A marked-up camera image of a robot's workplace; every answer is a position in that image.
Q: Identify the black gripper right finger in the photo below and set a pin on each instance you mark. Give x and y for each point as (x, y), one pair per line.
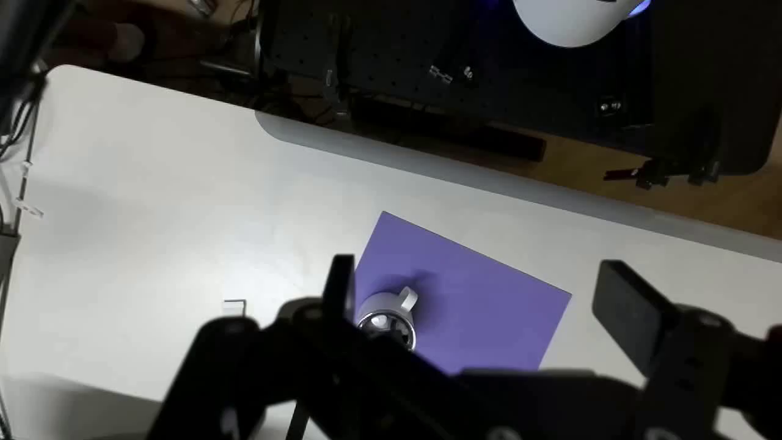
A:
(630, 313)

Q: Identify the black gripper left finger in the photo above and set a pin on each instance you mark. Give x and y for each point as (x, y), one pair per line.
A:
(339, 283)

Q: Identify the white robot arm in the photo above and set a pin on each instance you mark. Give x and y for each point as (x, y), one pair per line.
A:
(575, 19)

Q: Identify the silver cup with lid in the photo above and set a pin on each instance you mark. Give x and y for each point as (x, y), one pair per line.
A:
(391, 313)

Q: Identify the small metal allen key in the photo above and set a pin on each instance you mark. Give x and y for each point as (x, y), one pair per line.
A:
(238, 304)

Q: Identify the purple paper sheet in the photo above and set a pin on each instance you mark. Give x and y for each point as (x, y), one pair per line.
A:
(479, 307)

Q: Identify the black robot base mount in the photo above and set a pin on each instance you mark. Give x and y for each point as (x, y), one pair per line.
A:
(454, 56)

